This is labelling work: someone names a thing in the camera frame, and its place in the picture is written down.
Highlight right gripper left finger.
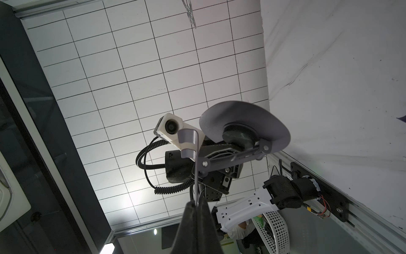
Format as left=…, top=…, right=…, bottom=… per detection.
left=171, top=201, right=198, bottom=254

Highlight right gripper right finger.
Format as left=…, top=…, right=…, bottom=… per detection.
left=198, top=198, right=223, bottom=254

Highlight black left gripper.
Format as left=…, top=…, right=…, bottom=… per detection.
left=165, top=139, right=243, bottom=202

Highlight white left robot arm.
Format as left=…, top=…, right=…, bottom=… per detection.
left=135, top=138, right=322, bottom=233

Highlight chrome cup holder stand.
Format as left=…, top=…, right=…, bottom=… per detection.
left=182, top=0, right=197, bottom=29

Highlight person in white shirt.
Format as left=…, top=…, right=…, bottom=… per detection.
left=227, top=219, right=256, bottom=240

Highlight white perforated basket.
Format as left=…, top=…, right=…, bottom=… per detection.
left=252, top=211, right=290, bottom=254

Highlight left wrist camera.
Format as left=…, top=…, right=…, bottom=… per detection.
left=153, top=113, right=205, bottom=150

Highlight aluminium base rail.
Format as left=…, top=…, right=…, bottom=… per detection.
left=267, top=152, right=406, bottom=254

